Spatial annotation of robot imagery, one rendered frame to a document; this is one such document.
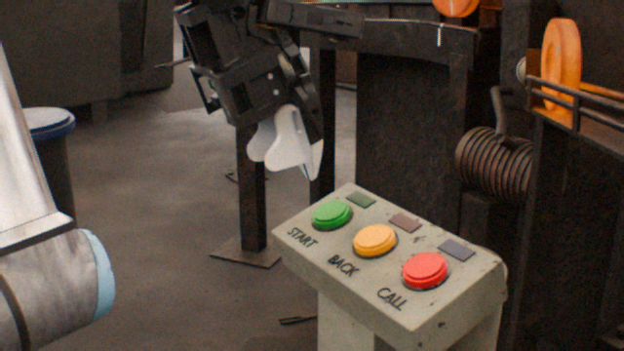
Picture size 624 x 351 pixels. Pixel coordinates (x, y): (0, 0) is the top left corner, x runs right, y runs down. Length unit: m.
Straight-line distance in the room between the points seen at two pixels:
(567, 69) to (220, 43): 0.62
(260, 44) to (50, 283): 0.56
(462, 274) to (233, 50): 0.28
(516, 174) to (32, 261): 0.84
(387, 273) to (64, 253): 0.57
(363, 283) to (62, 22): 3.09
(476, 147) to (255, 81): 0.78
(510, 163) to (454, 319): 0.69
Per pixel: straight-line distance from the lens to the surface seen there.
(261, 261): 1.93
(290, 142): 0.61
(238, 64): 0.56
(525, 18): 1.37
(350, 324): 0.65
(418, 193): 1.86
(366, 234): 0.63
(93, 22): 3.60
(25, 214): 1.03
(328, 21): 0.61
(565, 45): 1.04
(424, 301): 0.56
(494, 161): 1.26
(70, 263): 1.02
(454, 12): 1.56
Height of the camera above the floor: 0.87
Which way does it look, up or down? 19 degrees down
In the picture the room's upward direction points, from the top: straight up
